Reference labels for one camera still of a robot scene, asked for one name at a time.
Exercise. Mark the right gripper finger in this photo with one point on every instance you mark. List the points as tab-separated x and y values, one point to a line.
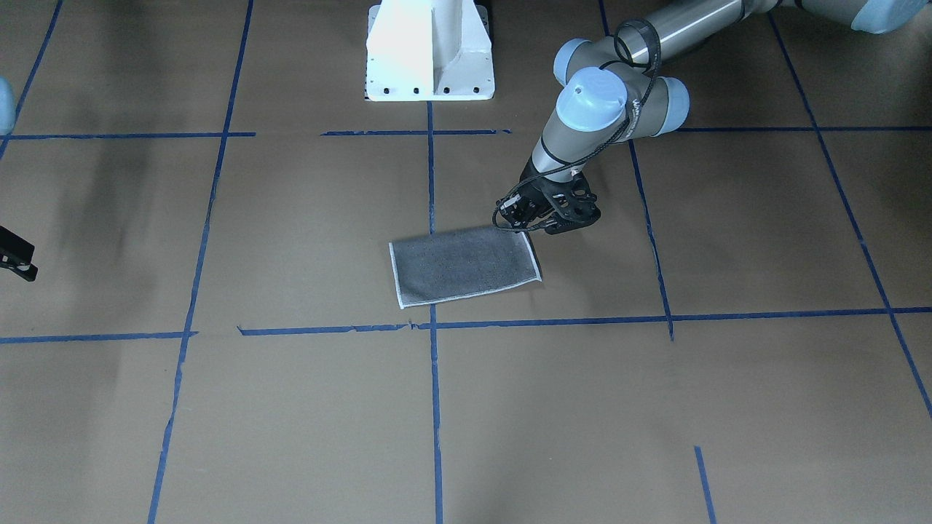
17	254

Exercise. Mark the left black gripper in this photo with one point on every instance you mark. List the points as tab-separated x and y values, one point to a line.
529	198

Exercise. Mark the pink and grey towel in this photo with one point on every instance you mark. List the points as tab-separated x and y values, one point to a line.
459	264

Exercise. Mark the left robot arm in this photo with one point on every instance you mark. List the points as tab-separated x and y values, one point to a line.
612	91

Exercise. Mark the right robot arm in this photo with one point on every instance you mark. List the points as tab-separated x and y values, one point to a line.
8	114

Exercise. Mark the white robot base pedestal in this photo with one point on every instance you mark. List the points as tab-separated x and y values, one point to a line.
429	50

